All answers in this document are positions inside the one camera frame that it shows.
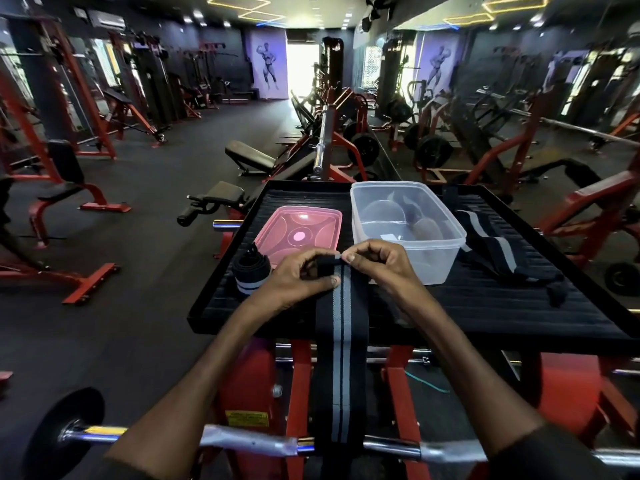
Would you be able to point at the person's left hand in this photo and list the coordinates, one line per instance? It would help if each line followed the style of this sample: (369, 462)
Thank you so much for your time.
(285, 287)

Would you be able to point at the yellow ceiling light frame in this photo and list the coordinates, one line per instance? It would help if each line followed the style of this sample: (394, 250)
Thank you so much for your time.
(245, 7)

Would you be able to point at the racked chrome barbell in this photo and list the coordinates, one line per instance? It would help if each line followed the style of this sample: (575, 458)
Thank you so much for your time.
(324, 139)

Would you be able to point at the person's left thumb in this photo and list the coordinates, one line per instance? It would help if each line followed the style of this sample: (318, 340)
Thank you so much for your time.
(320, 285)

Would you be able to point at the person's right thumb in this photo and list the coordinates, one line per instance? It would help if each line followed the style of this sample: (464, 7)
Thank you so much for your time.
(354, 259)

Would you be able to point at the person's left forearm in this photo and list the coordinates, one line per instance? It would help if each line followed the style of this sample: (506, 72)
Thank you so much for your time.
(185, 394)

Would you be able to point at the loose black white-striped wrist wrap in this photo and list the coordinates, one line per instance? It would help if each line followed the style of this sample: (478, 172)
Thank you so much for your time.
(492, 252)

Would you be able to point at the white air conditioner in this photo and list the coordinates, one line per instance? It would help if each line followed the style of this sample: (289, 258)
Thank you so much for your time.
(106, 18)

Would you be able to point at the person's right hand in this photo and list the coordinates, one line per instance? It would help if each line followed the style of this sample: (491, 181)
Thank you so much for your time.
(387, 274)

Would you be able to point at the black weight plate on rack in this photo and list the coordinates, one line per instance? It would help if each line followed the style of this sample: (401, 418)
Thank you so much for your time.
(365, 149)

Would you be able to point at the person's right forearm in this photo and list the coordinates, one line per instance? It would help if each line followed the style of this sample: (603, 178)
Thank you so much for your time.
(465, 374)

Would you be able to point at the bodybuilder wall poster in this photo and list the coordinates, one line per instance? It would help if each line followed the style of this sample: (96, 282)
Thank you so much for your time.
(269, 62)

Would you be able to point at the pink plastic container lid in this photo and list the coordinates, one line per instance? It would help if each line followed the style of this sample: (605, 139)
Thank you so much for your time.
(300, 232)

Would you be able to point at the black padded curl bench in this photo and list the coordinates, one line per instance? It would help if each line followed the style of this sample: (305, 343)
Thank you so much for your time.
(220, 197)

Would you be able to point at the red seated gym machine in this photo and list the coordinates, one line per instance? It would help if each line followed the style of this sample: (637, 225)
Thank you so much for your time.
(60, 169)

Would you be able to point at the rolled black striped wrist wrap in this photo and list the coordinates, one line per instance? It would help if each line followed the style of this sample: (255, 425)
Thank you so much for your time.
(250, 272)

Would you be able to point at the black incline bench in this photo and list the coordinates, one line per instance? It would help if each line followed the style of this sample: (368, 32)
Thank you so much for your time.
(250, 157)

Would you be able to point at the black grey-striped wrist wrap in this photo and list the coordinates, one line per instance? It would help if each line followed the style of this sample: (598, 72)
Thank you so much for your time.
(341, 354)

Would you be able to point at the clear plastic storage container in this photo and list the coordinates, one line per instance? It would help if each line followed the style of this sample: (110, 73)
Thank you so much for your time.
(407, 219)

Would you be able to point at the black sleeve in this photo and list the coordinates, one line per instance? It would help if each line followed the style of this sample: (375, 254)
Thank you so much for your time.
(550, 457)

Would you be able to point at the black ribbed machine platform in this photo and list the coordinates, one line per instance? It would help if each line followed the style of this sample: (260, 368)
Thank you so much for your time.
(500, 304)

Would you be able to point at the black wall fan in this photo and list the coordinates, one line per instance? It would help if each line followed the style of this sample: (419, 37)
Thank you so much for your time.
(376, 9)

